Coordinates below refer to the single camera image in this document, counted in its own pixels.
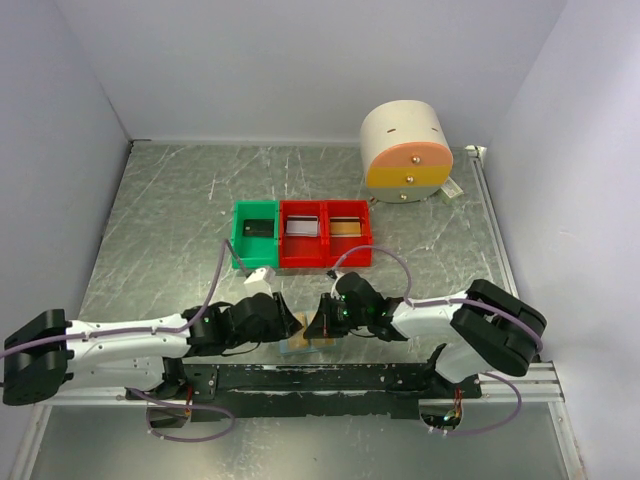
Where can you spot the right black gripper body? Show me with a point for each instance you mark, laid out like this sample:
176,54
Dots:
348,317

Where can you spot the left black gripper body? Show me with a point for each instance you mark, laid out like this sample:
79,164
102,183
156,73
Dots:
271,332

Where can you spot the mint green card holder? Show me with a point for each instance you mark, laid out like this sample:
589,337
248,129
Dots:
315,344

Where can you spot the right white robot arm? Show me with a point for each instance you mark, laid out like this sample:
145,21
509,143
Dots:
493,330

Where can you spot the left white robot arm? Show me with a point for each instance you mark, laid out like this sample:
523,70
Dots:
52,354

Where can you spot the black card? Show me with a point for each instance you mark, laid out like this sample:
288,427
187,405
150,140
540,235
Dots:
262,228

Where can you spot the white magnetic stripe card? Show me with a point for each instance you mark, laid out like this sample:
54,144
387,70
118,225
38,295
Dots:
302,226

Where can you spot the green plastic bin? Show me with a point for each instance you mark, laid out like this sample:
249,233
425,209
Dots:
256,252

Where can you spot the middle red plastic bin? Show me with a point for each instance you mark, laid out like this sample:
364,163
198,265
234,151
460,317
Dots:
303,252

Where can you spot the small white tag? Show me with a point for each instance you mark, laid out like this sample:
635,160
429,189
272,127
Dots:
450,190

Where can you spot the beige cylindrical drawer cabinet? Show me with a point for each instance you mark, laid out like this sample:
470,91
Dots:
405,154

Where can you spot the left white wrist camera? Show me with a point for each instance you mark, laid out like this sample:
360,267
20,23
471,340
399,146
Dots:
260,281

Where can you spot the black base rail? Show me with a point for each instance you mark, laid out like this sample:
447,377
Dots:
262,390

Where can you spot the silver aluminium frame rail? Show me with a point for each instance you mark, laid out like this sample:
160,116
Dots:
541,384

